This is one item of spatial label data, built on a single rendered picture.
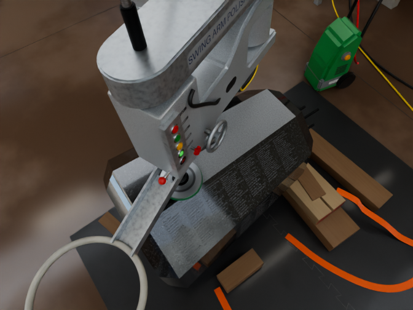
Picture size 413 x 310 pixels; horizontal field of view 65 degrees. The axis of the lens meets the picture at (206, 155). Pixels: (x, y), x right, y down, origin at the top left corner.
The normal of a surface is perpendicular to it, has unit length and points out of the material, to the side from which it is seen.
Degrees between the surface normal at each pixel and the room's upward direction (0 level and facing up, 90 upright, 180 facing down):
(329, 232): 0
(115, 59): 0
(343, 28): 34
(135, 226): 16
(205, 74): 4
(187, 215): 45
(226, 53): 40
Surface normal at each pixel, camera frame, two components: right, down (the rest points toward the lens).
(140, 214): -0.21, -0.27
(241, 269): -0.07, -0.49
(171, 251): 0.38, 0.13
